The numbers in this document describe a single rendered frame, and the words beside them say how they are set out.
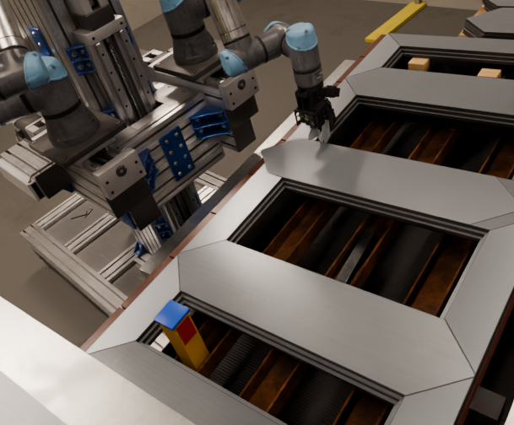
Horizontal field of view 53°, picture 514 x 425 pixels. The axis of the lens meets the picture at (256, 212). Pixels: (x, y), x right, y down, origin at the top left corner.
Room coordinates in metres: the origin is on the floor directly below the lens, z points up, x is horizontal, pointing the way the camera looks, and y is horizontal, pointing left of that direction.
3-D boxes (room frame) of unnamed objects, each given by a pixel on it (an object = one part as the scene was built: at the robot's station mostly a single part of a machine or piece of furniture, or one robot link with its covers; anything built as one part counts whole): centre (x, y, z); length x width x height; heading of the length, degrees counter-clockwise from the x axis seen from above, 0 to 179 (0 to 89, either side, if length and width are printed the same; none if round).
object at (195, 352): (0.77, 0.24, 0.78); 0.05 x 0.05 x 0.19; 43
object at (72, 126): (1.43, 0.44, 1.09); 0.15 x 0.15 x 0.10
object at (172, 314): (0.77, 0.24, 0.88); 0.06 x 0.06 x 0.02; 43
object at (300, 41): (1.26, -0.24, 1.15); 0.09 x 0.08 x 0.11; 17
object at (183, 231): (1.54, -0.16, 0.66); 1.30 x 0.20 x 0.03; 133
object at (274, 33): (1.35, -0.20, 1.15); 0.11 x 0.11 x 0.08; 17
